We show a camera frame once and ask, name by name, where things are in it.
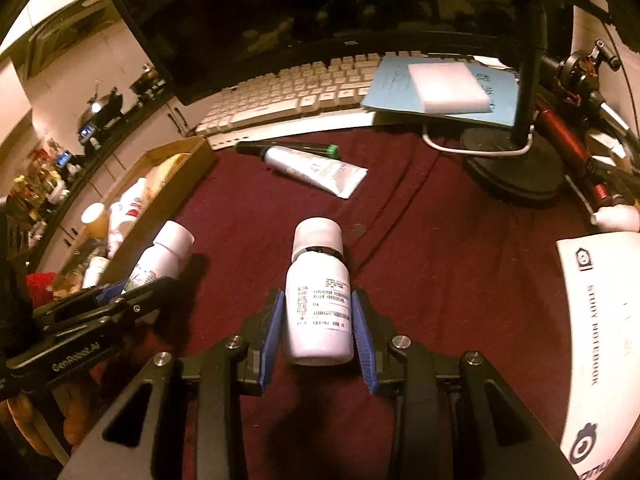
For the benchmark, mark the red and black metal tool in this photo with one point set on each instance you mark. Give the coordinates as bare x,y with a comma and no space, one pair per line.
560,130

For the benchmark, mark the silver squeeze tube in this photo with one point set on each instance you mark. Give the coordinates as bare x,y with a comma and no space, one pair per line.
320,170

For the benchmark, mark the black marker green cap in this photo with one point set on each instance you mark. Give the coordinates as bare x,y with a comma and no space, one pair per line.
310,149

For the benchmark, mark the black round base stand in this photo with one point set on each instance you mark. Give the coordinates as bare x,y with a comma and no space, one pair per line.
515,175

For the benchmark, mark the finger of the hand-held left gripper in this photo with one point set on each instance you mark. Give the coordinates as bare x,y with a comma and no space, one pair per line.
112,292
145,300

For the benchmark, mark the silver wok with lid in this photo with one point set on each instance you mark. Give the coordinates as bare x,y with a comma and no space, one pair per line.
100,105

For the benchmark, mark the person's left hand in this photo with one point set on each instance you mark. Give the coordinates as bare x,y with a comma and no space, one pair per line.
80,410

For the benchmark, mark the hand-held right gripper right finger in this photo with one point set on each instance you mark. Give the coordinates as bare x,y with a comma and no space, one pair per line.
361,340

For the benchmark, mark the white bottle green label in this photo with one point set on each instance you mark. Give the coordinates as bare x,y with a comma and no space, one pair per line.
160,257

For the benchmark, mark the shallow cardboard box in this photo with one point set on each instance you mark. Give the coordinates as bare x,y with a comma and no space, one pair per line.
195,157

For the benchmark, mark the cream round lid jar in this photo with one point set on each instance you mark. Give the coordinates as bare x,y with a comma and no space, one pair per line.
92,215

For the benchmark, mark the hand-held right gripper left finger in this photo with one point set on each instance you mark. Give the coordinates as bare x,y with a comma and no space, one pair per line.
274,340

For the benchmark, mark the white bottle text label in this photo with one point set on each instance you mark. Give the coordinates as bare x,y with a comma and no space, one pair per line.
320,320

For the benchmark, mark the small white object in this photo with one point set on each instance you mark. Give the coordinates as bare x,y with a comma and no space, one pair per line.
615,217

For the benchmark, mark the small white bottle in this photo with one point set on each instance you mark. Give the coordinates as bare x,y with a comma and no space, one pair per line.
95,270

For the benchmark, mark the black computer monitor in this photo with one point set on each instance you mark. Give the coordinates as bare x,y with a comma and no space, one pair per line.
300,10

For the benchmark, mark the range hood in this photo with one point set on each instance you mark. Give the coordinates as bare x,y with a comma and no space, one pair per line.
65,35

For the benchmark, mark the group of condiment bottles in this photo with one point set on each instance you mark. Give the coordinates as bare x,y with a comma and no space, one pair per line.
40,180

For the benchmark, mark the person's left forearm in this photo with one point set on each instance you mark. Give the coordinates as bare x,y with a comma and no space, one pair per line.
42,285

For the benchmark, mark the white foam block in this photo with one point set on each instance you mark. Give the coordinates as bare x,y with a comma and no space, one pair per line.
445,87

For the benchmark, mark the maroon table cloth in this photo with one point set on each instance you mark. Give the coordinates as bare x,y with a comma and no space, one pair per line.
425,260

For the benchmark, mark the white computer keyboard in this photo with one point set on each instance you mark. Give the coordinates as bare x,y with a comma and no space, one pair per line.
280,95

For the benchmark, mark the metal cooking pot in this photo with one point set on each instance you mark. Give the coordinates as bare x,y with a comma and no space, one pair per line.
147,80

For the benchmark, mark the white study notebook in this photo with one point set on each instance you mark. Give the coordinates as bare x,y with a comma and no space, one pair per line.
610,335

